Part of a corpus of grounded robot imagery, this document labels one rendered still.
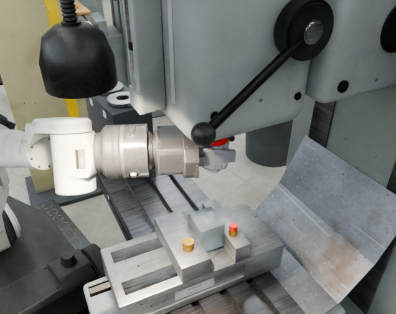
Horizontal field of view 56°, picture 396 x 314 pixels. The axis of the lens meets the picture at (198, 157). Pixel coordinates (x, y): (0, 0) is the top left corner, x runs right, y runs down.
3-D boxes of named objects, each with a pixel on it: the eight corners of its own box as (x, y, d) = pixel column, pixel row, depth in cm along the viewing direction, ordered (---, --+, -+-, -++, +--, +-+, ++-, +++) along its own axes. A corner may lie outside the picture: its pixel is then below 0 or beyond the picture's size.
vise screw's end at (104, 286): (90, 299, 70) (89, 292, 69) (88, 291, 71) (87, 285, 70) (111, 291, 72) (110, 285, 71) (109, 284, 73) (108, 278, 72)
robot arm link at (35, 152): (65, 119, 55) (14, 119, 62) (71, 179, 56) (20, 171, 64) (99, 116, 60) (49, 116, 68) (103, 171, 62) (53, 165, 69)
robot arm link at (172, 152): (200, 144, 54) (116, 147, 53) (199, 195, 60) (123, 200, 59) (192, 106, 65) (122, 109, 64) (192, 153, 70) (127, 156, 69)
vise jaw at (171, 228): (182, 283, 69) (181, 269, 67) (154, 231, 80) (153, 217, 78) (210, 272, 71) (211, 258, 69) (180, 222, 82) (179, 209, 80)
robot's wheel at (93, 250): (84, 276, 144) (75, 238, 133) (96, 269, 146) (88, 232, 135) (110, 311, 131) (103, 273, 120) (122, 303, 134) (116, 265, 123)
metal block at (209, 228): (200, 254, 74) (200, 232, 71) (188, 234, 79) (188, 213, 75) (223, 245, 76) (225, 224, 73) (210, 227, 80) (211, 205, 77)
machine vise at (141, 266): (122, 331, 69) (116, 293, 62) (104, 271, 80) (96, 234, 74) (280, 266, 81) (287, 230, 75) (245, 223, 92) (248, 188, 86)
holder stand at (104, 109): (120, 171, 111) (111, 110, 100) (92, 140, 126) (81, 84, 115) (155, 158, 116) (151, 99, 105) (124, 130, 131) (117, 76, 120)
